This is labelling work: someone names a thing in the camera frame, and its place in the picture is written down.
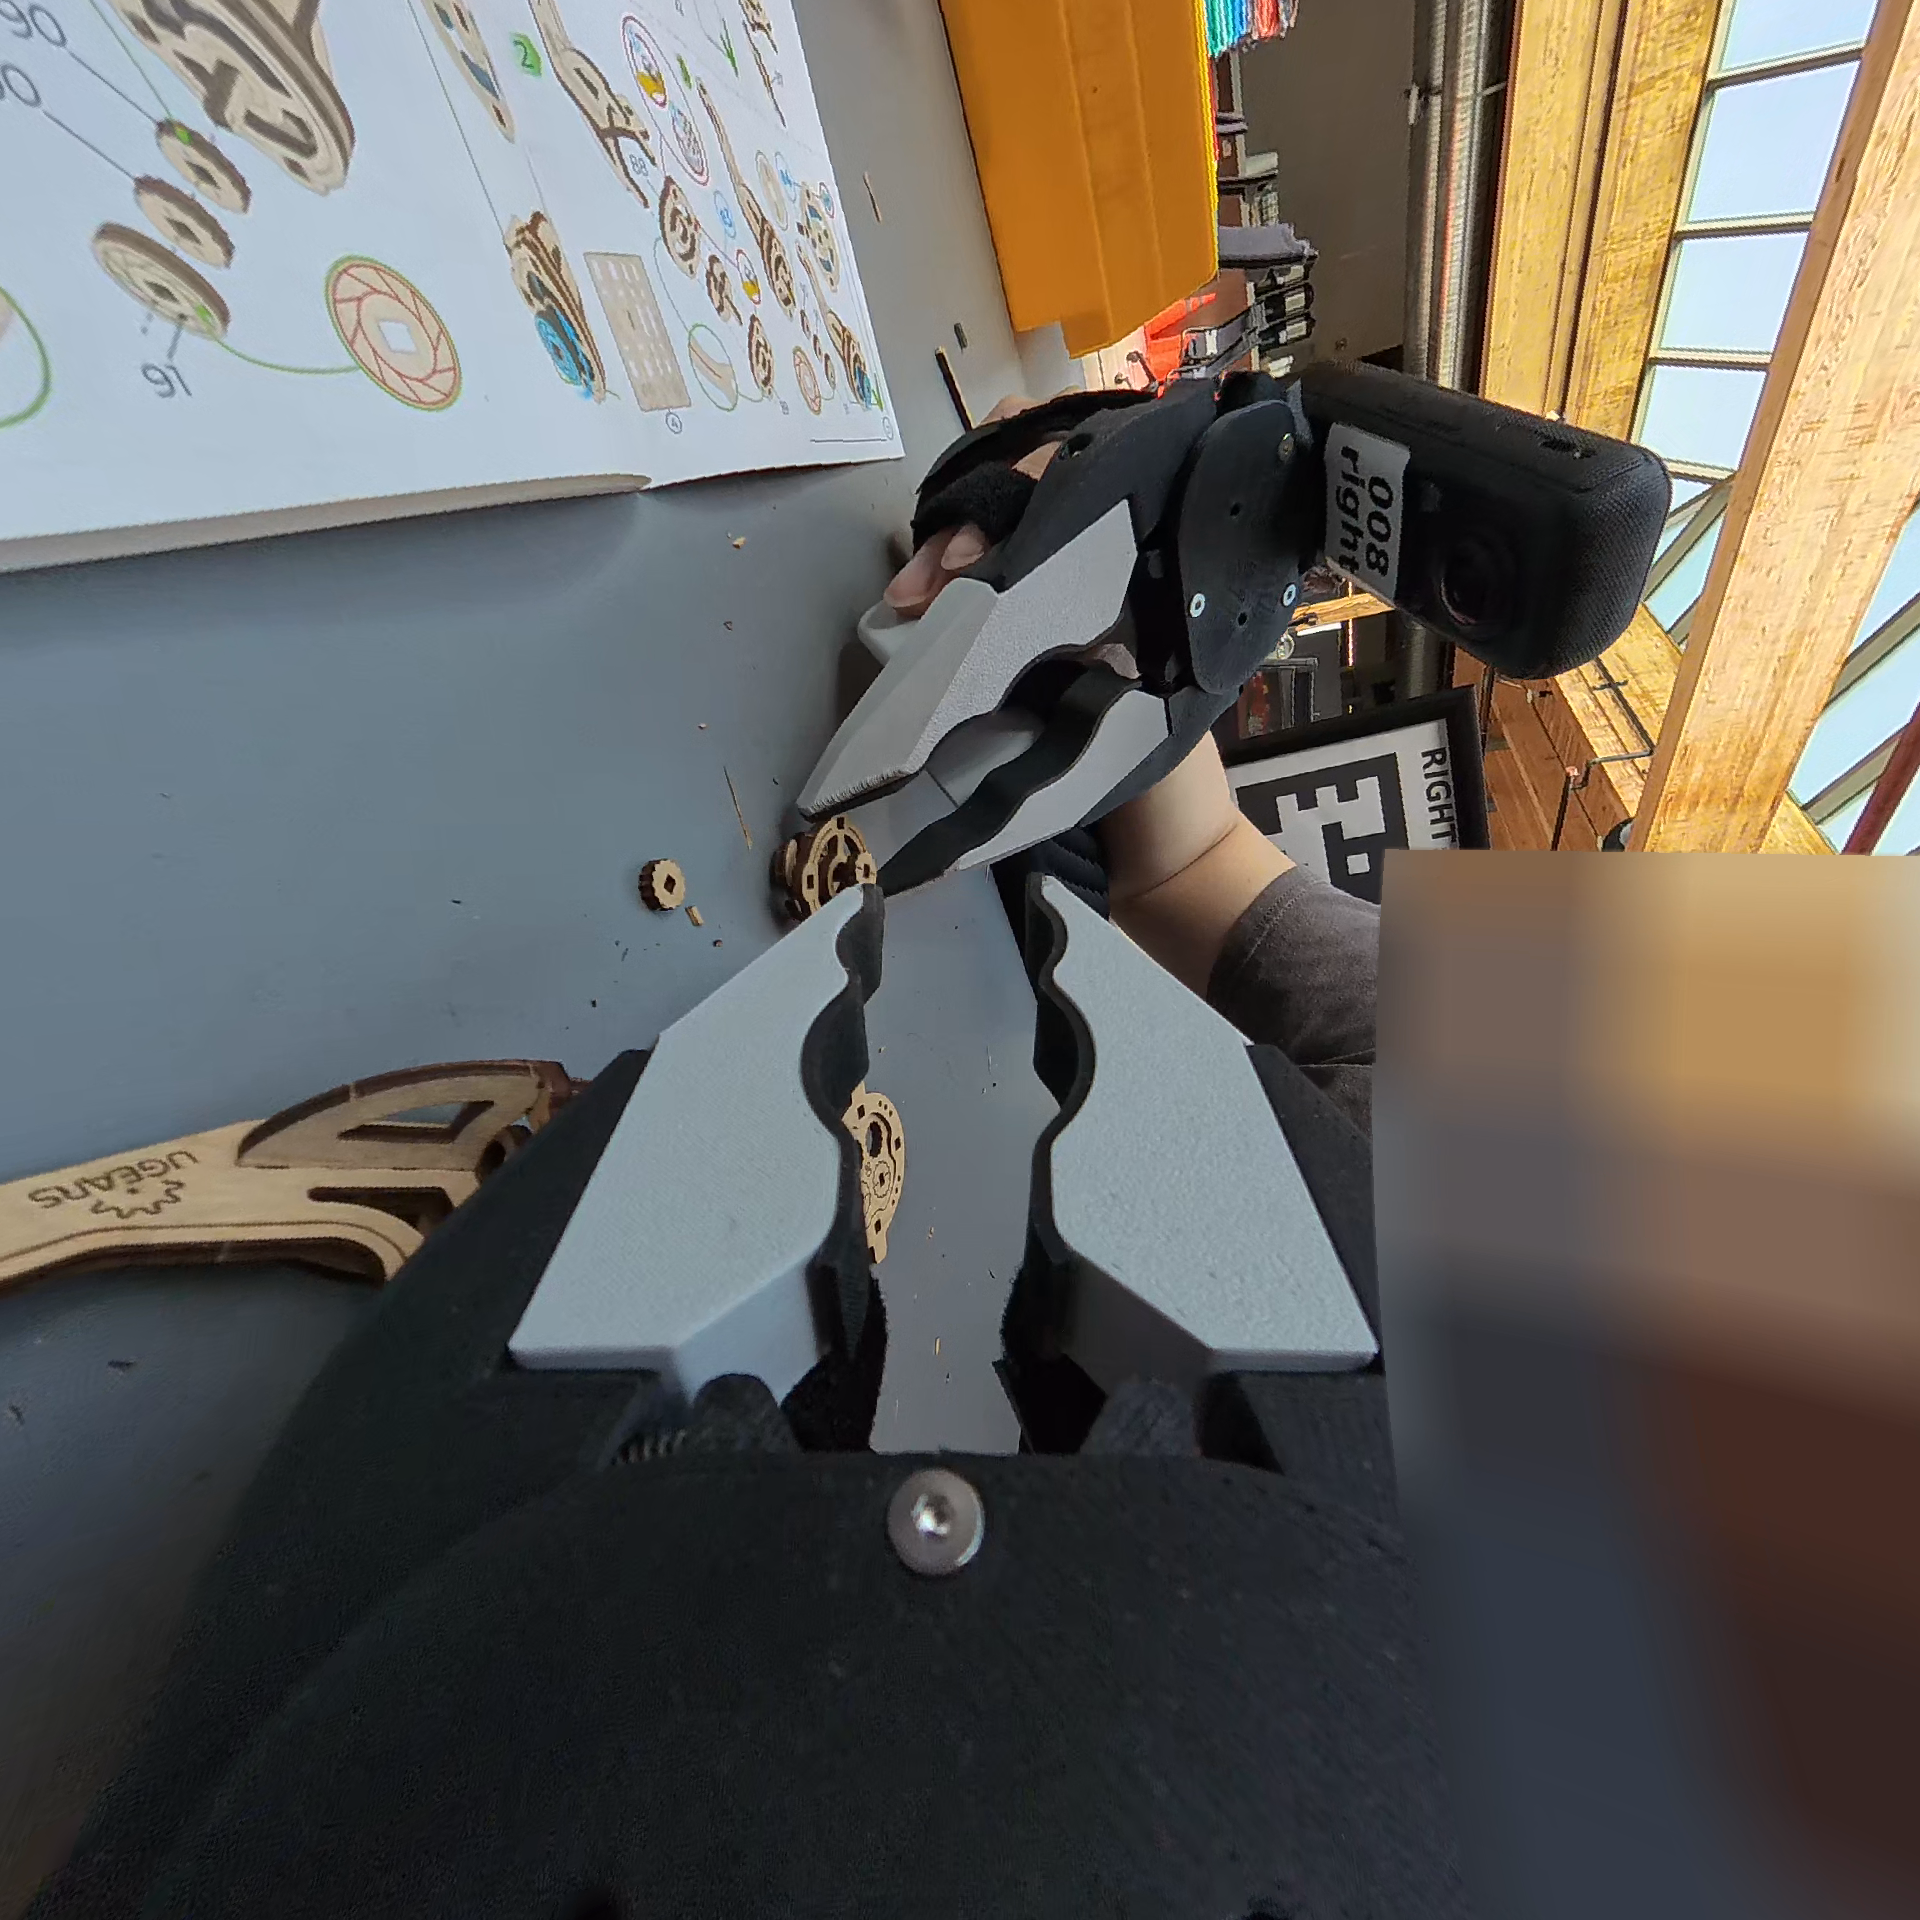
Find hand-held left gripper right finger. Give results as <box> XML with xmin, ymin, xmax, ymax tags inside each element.
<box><xmin>998</xmin><ymin>875</ymin><xmax>1381</xmax><ymax>1450</ymax></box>

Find round wooden wheel assembly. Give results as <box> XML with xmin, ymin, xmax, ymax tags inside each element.
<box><xmin>768</xmin><ymin>814</ymin><xmax>885</xmax><ymax>925</ymax></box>

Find round perforated wooden plate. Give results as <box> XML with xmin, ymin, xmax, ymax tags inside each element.
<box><xmin>839</xmin><ymin>1087</ymin><xmax>908</xmax><ymax>1264</ymax></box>

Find grey corrugated duct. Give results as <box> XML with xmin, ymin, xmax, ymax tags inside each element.
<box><xmin>1405</xmin><ymin>0</ymin><xmax>1520</xmax><ymax>392</ymax></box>

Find wooden arm piece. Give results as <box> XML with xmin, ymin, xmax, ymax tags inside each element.
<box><xmin>0</xmin><ymin>1056</ymin><xmax>589</xmax><ymax>1296</ymax></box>

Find black stacked devices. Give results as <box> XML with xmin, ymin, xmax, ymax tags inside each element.
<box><xmin>1182</xmin><ymin>226</ymin><xmax>1326</xmax><ymax>380</ymax></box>

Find person's right forearm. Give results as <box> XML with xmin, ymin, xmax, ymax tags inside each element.
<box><xmin>1087</xmin><ymin>735</ymin><xmax>1381</xmax><ymax>1089</ymax></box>

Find black white marker sign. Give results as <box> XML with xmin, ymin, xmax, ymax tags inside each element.
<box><xmin>1221</xmin><ymin>691</ymin><xmax>1490</xmax><ymax>906</ymax></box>

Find yellow plastic bin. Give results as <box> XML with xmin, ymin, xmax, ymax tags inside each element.
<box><xmin>935</xmin><ymin>0</ymin><xmax>1221</xmax><ymax>361</ymax></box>

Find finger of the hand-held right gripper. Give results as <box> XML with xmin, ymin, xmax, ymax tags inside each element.
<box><xmin>873</xmin><ymin>667</ymin><xmax>1176</xmax><ymax>898</ymax></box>
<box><xmin>796</xmin><ymin>500</ymin><xmax>1145</xmax><ymax>823</ymax></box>

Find wooden beam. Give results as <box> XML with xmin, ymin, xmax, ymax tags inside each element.
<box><xmin>1626</xmin><ymin>0</ymin><xmax>1920</xmax><ymax>857</ymax></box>
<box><xmin>1475</xmin><ymin>0</ymin><xmax>1725</xmax><ymax>453</ymax></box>

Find skylight window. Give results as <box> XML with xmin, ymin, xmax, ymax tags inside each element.
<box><xmin>1635</xmin><ymin>0</ymin><xmax>1920</xmax><ymax>843</ymax></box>

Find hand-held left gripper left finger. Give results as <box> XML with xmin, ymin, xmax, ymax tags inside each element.
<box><xmin>511</xmin><ymin>886</ymin><xmax>890</xmax><ymax>1450</ymax></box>

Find illustrated instruction booklet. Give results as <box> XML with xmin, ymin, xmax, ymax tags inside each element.
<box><xmin>0</xmin><ymin>0</ymin><xmax>908</xmax><ymax>576</ymax></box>

